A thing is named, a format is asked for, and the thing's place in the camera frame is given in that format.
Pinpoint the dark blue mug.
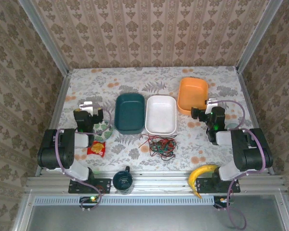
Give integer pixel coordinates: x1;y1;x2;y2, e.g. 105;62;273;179
112;166;134;195

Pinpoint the floral patterned plate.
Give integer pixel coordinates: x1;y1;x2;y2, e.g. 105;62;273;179
92;120;114;142

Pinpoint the red snack packet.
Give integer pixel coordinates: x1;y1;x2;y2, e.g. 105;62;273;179
87;141;106;158

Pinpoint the grey metal panel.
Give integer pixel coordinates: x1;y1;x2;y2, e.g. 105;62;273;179
26;205;286;231

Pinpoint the grey slotted cable duct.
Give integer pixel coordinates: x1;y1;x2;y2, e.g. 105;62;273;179
33;195;218;206

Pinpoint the white plastic tray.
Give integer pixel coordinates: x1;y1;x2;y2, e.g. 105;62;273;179
145;95;177;135

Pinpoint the orange plastic tray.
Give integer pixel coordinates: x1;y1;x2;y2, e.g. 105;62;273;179
177;77;210;116

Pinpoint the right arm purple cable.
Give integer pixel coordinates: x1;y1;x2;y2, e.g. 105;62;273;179
215;99;267;230

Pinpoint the teal plastic tray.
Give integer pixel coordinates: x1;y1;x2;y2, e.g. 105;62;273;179
114;93;145;135

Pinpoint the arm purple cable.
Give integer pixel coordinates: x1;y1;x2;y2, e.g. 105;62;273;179
215;99;267;230
54;103;113;212

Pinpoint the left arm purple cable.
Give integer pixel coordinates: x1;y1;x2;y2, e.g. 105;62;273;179
54;103;113;212

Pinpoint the aluminium table edge rail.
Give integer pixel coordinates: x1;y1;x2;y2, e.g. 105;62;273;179
26;171;287;193

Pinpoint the yellow banana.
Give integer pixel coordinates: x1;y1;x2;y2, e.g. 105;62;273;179
187;165;220;199

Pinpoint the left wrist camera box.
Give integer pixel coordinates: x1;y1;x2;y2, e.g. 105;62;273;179
79;101;94;113

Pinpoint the aluminium corner post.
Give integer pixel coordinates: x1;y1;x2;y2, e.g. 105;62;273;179
236;0;284;73
17;0;72;76

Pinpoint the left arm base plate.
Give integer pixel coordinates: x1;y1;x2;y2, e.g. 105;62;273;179
68;178;112;194

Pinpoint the small circuit board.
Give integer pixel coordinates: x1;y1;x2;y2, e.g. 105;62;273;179
213;196;232;209
79;196;100;209

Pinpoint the aluminium side rail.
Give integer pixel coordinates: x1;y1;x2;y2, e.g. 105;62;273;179
35;72;72;177
235;67;276;175

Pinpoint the floral tablecloth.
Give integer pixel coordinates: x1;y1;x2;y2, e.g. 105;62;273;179
47;66;273;173

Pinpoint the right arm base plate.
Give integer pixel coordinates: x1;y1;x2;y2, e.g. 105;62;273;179
195;177;242;193

